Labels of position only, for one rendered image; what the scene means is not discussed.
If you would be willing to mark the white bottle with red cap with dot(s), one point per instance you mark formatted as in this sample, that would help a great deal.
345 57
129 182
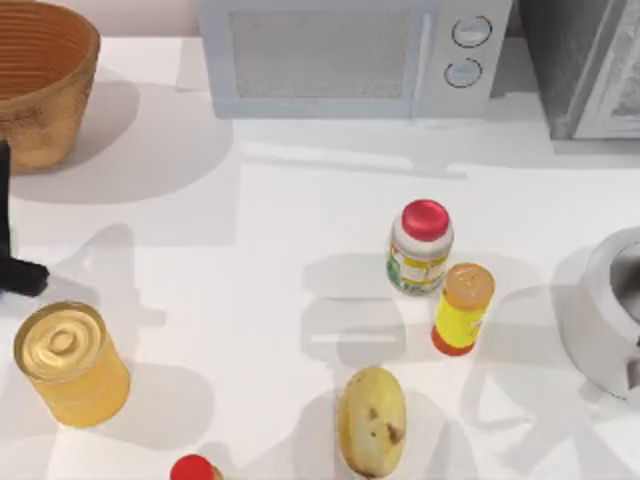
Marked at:
421 250

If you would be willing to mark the yellow bottle with orange cap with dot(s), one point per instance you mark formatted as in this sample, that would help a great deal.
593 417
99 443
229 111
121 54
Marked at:
462 312

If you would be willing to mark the pale microwave oven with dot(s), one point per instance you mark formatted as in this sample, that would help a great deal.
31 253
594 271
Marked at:
320 60

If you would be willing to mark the yellow potato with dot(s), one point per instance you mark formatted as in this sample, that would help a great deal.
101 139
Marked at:
372 420

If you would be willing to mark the round microwave knob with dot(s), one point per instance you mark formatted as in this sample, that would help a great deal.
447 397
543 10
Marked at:
463 73
472 30

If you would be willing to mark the golden yellow can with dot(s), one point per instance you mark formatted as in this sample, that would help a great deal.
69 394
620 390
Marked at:
70 365

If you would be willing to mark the white pot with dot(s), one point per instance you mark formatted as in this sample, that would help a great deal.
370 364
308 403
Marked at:
600 320

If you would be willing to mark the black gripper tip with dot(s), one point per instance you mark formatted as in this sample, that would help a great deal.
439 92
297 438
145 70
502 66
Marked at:
15 275

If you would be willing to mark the woven brown basket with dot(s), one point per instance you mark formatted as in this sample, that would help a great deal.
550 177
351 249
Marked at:
40 90

